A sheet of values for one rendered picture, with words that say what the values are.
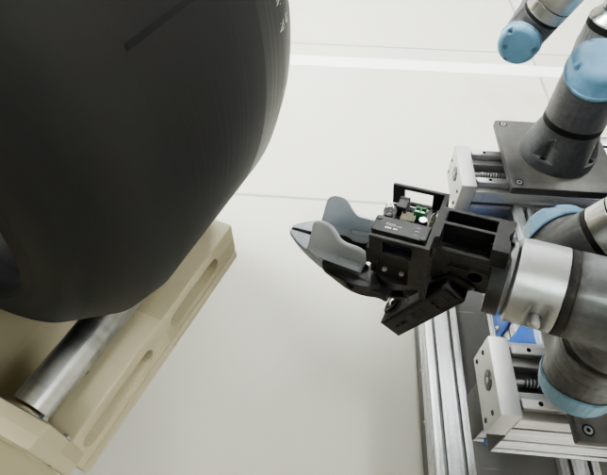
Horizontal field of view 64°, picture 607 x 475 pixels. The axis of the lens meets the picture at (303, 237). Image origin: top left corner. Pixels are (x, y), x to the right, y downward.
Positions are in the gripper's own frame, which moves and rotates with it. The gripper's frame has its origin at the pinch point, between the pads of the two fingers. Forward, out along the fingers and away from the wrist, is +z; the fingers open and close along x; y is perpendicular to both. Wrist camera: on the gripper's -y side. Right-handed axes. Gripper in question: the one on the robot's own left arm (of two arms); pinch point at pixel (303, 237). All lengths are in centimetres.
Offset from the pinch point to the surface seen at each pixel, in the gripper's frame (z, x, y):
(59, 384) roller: 19.6, 21.7, -7.7
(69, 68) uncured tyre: 3.2, 14.4, 26.8
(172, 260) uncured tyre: 5.5, 12.2, 7.9
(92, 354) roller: 19.3, 17.4, -8.6
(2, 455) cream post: 28.1, 29.6, -18.0
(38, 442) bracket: 15.1, 27.4, -5.1
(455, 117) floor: 12, -172, -100
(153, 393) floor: 62, -2, -95
